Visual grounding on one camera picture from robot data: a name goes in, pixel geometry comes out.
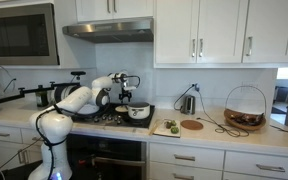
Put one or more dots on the white upper cabinet right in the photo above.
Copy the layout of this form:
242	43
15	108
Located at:
221	33

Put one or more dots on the stainless range hood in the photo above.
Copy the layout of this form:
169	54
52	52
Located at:
115	31

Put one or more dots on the stainless microwave oven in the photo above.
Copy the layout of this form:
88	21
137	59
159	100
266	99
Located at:
28	36

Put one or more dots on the white upper cabinet middle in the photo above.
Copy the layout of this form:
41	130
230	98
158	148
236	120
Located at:
98	10

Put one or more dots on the white drawer with handle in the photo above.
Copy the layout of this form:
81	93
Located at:
187	156

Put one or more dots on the white cabinet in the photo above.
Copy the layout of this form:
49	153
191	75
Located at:
221	33
98	10

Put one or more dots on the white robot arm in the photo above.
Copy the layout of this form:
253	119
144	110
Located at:
55	122

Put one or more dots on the wooden basket with handle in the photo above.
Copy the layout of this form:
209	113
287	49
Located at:
241	120

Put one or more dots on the black gas stove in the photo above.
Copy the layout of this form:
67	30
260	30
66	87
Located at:
108	116

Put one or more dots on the dark glass bottle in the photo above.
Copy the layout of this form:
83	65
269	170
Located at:
41	97

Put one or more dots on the green vegetable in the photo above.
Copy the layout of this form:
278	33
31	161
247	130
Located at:
173	123
174	130

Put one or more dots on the white uncovered pot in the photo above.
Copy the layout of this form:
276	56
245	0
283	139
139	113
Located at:
138	110

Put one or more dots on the white covered pot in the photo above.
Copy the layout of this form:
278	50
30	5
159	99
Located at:
88	109

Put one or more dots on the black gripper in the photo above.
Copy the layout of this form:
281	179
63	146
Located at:
125	93

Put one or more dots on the cream round pot lid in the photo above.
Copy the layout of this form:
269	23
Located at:
121	109

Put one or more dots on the light cutting board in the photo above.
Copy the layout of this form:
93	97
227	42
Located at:
163	127

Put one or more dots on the green vegetable front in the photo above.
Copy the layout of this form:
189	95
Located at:
174	130

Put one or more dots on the green vegetable back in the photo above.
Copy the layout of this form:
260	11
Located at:
173	123

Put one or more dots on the round cork trivet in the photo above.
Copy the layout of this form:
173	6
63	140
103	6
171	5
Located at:
191	125

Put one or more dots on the black built-in oven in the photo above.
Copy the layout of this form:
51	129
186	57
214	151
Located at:
101	158

